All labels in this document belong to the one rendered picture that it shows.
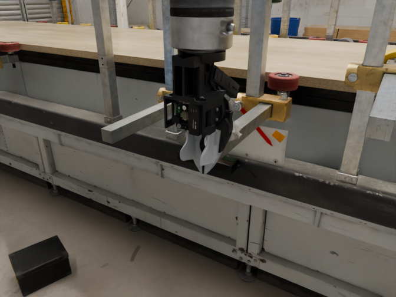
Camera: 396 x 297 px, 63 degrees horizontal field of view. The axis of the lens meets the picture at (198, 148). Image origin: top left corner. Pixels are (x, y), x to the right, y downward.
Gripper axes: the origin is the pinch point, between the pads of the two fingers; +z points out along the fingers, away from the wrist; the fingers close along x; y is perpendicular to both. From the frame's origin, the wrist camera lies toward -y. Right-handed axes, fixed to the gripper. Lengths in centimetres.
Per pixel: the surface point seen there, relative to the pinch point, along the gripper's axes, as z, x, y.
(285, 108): -3.4, 4.7, -29.6
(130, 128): 0.1, -23.6, -6.6
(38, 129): 25, -102, -33
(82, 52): -7, -83, -46
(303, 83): -6.1, 4.1, -46.2
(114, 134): -0.4, -23.6, -1.6
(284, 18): -18, -32, -139
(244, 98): -4.4, -6.0, -29.5
